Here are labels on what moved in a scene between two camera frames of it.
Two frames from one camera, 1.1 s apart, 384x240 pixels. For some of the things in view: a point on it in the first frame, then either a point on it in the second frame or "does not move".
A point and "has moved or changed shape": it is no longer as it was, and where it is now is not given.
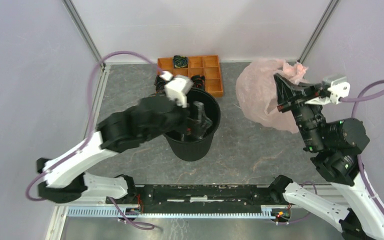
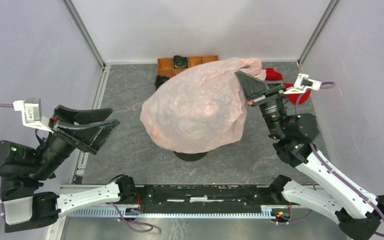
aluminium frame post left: (75, 15) does not move
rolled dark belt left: (160, 84) does not move
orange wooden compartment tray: (207, 66) does not move
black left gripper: (190, 128) -> (90, 138)
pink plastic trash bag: (257, 93) has moved or changed shape
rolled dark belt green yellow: (180, 61) does not move
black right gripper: (286, 90) -> (252, 87)
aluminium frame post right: (325, 17) does not move
